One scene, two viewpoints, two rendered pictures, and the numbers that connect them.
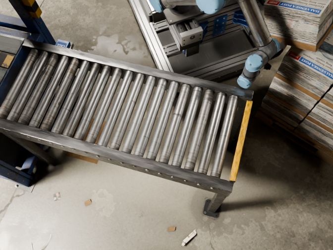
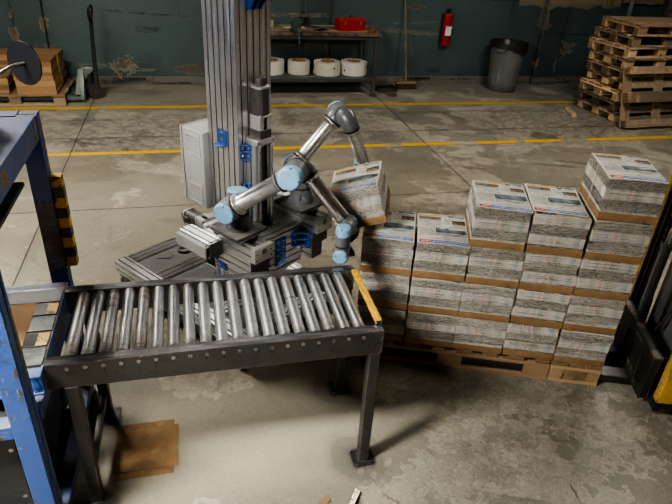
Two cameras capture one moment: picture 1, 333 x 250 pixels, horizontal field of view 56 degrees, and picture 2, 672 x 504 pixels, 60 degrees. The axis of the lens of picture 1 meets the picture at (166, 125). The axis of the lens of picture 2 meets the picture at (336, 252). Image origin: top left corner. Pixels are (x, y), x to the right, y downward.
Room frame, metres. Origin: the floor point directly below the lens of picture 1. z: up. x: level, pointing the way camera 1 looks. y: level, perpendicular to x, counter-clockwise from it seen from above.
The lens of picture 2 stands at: (-1.20, 1.15, 2.31)
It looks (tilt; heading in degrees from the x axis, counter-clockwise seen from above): 30 degrees down; 322
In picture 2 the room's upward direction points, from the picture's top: 4 degrees clockwise
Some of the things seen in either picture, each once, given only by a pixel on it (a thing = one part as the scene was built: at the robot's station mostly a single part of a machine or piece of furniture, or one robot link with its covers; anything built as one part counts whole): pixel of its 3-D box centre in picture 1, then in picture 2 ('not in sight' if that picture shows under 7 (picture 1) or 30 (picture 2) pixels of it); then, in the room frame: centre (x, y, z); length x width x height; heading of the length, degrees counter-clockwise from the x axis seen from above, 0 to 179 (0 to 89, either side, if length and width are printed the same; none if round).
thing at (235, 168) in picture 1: (241, 139); (366, 294); (0.48, -0.36, 0.81); 0.43 x 0.03 x 0.02; 157
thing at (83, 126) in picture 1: (93, 102); (189, 315); (0.80, 0.37, 0.77); 0.47 x 0.05 x 0.05; 157
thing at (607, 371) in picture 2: not in sight; (540, 365); (0.19, -1.54, 0.05); 1.05 x 0.10 x 0.04; 46
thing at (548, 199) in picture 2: not in sight; (555, 199); (0.38, -1.55, 1.06); 0.37 x 0.28 x 0.01; 136
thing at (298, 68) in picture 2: not in sight; (314, 53); (6.16, -3.97, 0.55); 1.80 x 0.70 x 1.09; 67
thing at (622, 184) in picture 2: not in sight; (593, 274); (0.15, -1.75, 0.65); 0.39 x 0.30 x 1.29; 136
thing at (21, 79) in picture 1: (19, 83); (77, 325); (0.98, 0.79, 0.77); 0.47 x 0.05 x 0.05; 157
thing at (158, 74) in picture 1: (133, 72); (217, 288); (0.98, 0.15, 0.74); 1.34 x 0.05 x 0.12; 67
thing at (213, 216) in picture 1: (211, 208); (362, 457); (0.27, -0.24, 0.01); 0.14 x 0.13 x 0.01; 157
